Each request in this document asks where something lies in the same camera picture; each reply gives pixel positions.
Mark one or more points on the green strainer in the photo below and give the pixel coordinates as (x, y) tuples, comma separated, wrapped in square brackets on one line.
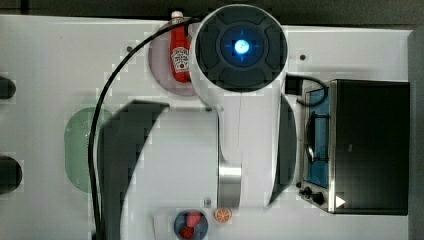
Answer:
[(76, 139)]

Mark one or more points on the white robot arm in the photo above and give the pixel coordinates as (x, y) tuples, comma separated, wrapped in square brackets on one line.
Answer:
[(233, 147)]

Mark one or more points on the purple round plate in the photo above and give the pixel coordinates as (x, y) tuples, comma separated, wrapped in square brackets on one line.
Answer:
[(160, 66)]

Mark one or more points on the red ketchup bottle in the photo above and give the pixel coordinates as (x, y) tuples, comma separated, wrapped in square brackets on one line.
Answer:
[(179, 54)]

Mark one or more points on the orange slice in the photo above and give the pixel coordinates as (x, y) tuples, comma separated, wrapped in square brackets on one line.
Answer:
[(223, 215)]

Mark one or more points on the red strawberries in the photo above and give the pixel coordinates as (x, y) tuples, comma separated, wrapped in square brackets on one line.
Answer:
[(188, 230)]

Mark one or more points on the black toaster oven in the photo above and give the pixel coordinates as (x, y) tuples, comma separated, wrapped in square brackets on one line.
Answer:
[(355, 147)]

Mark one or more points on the black cylinder upper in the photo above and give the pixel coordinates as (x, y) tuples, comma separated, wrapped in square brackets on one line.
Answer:
[(7, 88)]

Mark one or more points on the black cylinder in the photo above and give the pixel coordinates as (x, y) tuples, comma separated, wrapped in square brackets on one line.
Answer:
[(10, 174), (7, 88)]

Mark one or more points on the black cylinder lower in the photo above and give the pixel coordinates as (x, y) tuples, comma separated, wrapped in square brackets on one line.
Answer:
[(10, 174)]

